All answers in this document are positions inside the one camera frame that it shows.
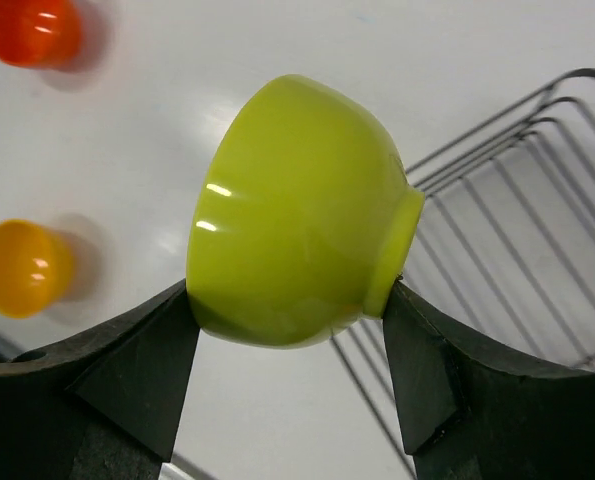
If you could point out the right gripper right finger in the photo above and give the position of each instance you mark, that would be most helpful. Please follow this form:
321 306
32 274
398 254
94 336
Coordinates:
470 407

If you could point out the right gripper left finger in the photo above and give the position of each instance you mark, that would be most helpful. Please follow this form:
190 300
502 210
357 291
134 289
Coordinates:
105 403

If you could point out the lime green bowl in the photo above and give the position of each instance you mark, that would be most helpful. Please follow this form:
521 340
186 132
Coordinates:
304 221

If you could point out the yellow-orange bowl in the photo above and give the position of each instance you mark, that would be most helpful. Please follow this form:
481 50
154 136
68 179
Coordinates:
37 267

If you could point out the dark wire dish rack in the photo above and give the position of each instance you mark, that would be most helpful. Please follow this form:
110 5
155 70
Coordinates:
505 245

